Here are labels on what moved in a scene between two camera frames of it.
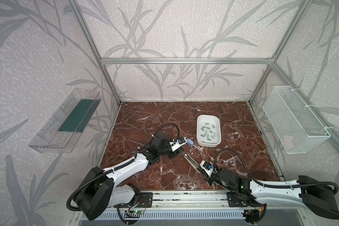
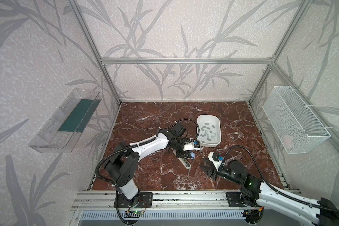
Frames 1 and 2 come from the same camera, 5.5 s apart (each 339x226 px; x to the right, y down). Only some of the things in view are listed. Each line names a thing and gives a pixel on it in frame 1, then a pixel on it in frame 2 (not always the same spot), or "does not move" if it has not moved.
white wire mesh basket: x=296 y=127 does not move
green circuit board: x=135 y=212 does not move
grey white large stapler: x=197 y=167 → x=186 y=163
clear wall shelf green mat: x=62 y=132 does not move
